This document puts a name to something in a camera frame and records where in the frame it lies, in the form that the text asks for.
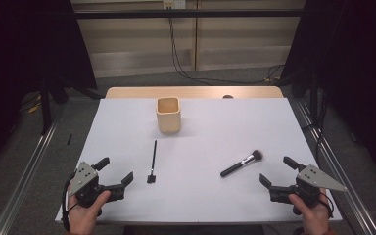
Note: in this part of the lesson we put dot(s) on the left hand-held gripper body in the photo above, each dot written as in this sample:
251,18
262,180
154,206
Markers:
84,178

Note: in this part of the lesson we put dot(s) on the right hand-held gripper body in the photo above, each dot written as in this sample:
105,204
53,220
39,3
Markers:
316,178

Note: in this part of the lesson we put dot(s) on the thin black makeup brush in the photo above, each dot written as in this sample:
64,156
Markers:
151,179

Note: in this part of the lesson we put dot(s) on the cream square cup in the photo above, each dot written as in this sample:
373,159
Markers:
169,122

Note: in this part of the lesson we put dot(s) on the person's right hand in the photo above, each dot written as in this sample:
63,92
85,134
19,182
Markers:
313,217

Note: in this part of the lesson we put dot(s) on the person's left hand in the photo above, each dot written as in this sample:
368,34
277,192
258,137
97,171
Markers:
83,218

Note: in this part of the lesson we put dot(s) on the small black floor item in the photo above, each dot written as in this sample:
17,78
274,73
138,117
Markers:
69,139

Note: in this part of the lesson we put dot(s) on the black stand leg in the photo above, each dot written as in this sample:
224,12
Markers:
45,107

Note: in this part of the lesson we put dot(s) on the yellow floor item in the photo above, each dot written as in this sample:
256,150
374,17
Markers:
34,108

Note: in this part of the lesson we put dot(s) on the small dark round object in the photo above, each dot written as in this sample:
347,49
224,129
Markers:
227,96

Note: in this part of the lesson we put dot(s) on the dark curtain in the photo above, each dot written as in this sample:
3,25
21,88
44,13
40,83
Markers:
355,65
13,65

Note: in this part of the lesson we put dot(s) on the black horizontal bar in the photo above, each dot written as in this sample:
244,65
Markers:
189,13

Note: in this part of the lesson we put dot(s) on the metal floor rail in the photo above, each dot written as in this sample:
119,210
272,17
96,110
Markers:
23,182
339,176

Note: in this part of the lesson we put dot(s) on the white wall socket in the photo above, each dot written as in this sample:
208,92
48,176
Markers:
174,3

